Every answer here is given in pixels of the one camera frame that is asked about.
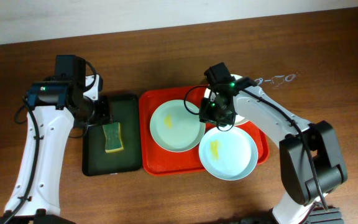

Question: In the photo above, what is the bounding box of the green and yellow sponge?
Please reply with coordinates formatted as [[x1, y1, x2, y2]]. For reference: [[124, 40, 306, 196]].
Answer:
[[103, 122, 124, 153]]

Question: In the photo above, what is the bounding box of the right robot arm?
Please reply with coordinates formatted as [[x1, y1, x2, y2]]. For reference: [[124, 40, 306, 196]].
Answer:
[[199, 62, 348, 223]]

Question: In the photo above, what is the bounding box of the cream white plate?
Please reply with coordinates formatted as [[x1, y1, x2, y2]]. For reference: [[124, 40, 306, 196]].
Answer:
[[204, 74, 248, 126]]

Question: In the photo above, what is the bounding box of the dark green plastic tray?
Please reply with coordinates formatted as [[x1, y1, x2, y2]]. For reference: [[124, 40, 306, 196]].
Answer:
[[82, 93, 142, 176]]

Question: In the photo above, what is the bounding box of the pale green plate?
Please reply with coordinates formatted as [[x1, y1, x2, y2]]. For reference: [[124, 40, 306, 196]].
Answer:
[[149, 100, 206, 152]]

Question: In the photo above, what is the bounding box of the light blue plate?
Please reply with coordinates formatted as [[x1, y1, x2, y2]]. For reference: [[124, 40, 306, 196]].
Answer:
[[198, 127, 259, 181]]

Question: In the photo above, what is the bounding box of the red plastic tray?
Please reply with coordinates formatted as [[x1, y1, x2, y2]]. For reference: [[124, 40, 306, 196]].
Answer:
[[138, 85, 270, 177]]

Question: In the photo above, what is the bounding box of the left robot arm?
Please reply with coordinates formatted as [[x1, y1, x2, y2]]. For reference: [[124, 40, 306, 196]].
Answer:
[[0, 55, 112, 223]]

